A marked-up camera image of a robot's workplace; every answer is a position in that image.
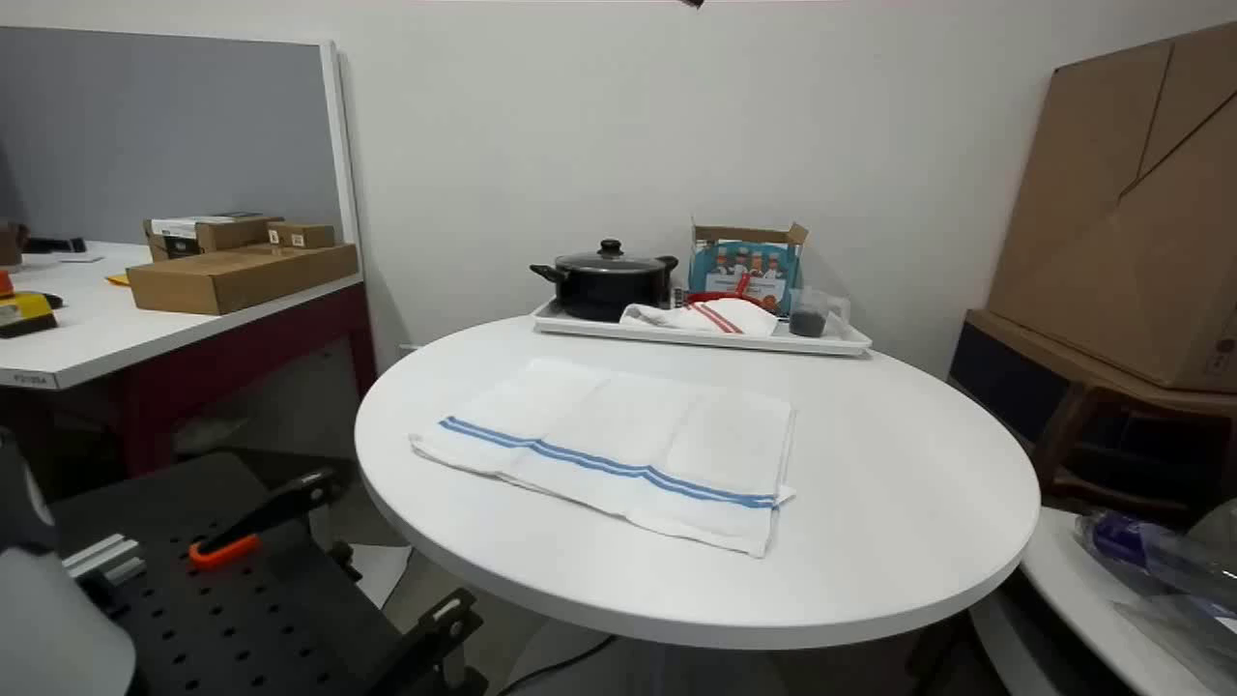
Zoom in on white towel with blue stripes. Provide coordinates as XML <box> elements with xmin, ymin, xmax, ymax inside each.
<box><xmin>405</xmin><ymin>357</ymin><xmax>801</xmax><ymax>559</ymax></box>

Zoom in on white rounded robot base housing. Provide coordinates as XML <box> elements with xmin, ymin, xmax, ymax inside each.
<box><xmin>0</xmin><ymin>428</ymin><xmax>138</xmax><ymax>696</ymax></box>

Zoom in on black cooking pot with lid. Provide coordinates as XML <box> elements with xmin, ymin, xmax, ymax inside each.
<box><xmin>525</xmin><ymin>237</ymin><xmax>681</xmax><ymax>325</ymax></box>

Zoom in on white cloth with red stripes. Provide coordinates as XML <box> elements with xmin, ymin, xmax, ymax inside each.
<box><xmin>619</xmin><ymin>294</ymin><xmax>787</xmax><ymax>345</ymax></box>

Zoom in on blue and red printed carton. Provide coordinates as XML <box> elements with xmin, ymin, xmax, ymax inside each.
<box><xmin>681</xmin><ymin>220</ymin><xmax>812</xmax><ymax>317</ymax></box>

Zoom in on white rectangular tray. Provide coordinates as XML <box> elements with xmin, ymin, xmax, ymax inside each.
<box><xmin>531</xmin><ymin>290</ymin><xmax>879</xmax><ymax>361</ymax></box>

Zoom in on small closed cardboard box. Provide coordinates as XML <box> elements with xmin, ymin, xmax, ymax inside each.
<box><xmin>263</xmin><ymin>216</ymin><xmax>339</xmax><ymax>250</ymax></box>

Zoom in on flat brown cardboard box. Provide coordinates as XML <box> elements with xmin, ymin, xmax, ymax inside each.
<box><xmin>124</xmin><ymin>240</ymin><xmax>364</xmax><ymax>317</ymax></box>

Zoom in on dark wooden shelf unit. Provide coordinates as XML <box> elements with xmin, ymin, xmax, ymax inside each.
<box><xmin>946</xmin><ymin>307</ymin><xmax>1237</xmax><ymax>535</ymax></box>

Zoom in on open small cardboard box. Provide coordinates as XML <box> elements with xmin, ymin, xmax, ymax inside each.
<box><xmin>144</xmin><ymin>211</ymin><xmax>275</xmax><ymax>267</ymax></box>

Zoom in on grey partition panel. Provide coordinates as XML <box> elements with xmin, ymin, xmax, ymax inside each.
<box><xmin>0</xmin><ymin>22</ymin><xmax>364</xmax><ymax>249</ymax></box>

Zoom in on large brown cardboard box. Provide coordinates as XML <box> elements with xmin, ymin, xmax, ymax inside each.
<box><xmin>981</xmin><ymin>14</ymin><xmax>1237</xmax><ymax>393</ymax></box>

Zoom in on silver aluminium bars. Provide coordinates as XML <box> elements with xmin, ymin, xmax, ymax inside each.
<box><xmin>59</xmin><ymin>528</ymin><xmax>149</xmax><ymax>589</ymax></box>

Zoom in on yellow and black tool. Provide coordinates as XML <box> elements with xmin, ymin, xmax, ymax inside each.
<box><xmin>0</xmin><ymin>290</ymin><xmax>65</xmax><ymax>342</ymax></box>

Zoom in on black floor cable under table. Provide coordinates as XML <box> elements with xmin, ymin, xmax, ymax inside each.
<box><xmin>494</xmin><ymin>629</ymin><xmax>622</xmax><ymax>696</ymax></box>

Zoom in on black clamp with orange handle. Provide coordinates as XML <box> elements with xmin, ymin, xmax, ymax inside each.
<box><xmin>185</xmin><ymin>464</ymin><xmax>349</xmax><ymax>576</ymax></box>

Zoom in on white desk with red frame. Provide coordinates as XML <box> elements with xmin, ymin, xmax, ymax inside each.
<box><xmin>0</xmin><ymin>237</ymin><xmax>381</xmax><ymax>482</ymax></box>

